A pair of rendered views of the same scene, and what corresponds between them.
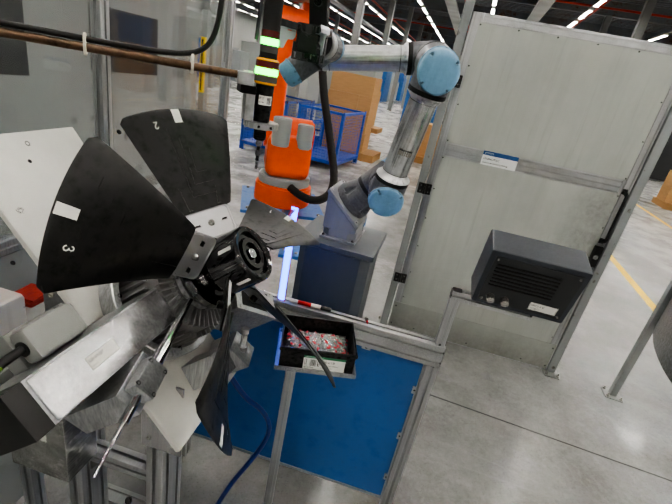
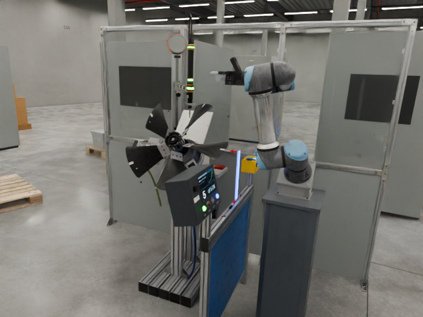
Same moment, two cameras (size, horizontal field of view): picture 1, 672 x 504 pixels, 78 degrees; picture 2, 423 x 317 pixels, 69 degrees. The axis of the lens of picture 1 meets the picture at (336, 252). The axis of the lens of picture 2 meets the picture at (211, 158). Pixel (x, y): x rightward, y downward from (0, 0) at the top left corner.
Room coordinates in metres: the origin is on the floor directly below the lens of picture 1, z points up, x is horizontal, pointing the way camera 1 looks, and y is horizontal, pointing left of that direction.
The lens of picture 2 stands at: (1.45, -1.74, 1.64)
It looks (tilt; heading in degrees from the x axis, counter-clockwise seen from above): 15 degrees down; 103
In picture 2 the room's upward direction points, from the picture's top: 2 degrees clockwise
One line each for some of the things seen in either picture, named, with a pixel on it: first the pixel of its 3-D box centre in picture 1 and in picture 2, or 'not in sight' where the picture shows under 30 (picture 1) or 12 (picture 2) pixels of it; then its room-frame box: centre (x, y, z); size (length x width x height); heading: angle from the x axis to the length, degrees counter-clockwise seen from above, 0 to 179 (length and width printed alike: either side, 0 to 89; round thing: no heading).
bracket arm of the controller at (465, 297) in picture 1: (490, 303); not in sight; (1.12, -0.48, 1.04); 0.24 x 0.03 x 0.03; 82
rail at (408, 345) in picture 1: (308, 317); (232, 211); (1.20, 0.05, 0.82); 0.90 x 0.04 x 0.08; 82
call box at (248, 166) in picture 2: not in sight; (250, 165); (1.26, 0.44, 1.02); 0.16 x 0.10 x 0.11; 82
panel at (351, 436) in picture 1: (293, 401); (229, 262); (1.20, 0.05, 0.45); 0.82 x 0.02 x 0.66; 82
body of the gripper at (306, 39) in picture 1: (313, 43); (235, 77); (1.15, 0.16, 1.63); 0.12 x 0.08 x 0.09; 171
